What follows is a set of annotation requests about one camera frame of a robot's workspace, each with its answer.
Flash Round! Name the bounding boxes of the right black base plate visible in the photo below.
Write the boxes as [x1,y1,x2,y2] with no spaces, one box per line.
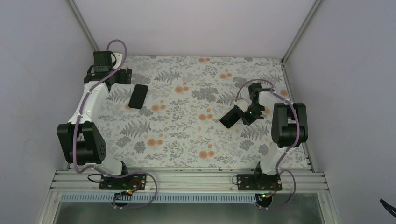
[236,174,283,191]

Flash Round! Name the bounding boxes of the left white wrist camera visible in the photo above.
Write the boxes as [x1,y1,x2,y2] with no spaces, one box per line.
[112,53,124,69]

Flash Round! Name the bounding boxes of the aluminium rail frame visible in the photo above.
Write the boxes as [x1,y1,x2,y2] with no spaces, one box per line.
[50,168,329,193]

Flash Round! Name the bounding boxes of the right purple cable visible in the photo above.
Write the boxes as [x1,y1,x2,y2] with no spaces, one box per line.
[235,79,300,210]

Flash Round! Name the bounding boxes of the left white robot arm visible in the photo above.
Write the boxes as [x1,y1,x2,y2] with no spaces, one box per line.
[57,50,132,189]

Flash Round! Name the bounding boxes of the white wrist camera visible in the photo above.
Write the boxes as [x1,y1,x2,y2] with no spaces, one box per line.
[236,99,250,113]
[112,53,124,69]

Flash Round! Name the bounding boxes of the black phone on table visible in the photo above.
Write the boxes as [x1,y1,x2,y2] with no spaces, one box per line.
[128,84,149,109]

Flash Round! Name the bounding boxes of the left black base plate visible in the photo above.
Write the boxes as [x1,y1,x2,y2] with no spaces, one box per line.
[99,174,147,191]

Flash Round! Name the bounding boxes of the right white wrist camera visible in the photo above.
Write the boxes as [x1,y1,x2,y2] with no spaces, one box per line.
[236,99,250,113]

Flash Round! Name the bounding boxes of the black object at corner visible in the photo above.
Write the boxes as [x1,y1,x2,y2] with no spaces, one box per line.
[379,199,396,218]

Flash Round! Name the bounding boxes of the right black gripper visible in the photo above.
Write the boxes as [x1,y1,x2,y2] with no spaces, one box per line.
[240,104,265,126]

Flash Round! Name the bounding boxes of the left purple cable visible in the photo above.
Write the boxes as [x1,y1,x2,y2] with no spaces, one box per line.
[71,39,158,210]

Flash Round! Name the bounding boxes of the purple cable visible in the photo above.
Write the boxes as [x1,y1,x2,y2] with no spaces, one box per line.
[71,39,158,210]
[235,79,300,210]

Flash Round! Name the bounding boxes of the floral patterned table mat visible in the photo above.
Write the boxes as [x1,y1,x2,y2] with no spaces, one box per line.
[96,56,288,168]

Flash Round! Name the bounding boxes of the black phone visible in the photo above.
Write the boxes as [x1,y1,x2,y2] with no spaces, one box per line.
[128,84,149,109]
[219,106,244,129]

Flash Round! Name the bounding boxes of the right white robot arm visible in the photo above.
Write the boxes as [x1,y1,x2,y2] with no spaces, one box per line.
[235,82,308,190]

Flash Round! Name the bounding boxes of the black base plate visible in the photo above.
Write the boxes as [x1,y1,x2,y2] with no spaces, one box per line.
[99,174,147,191]
[236,174,283,191]

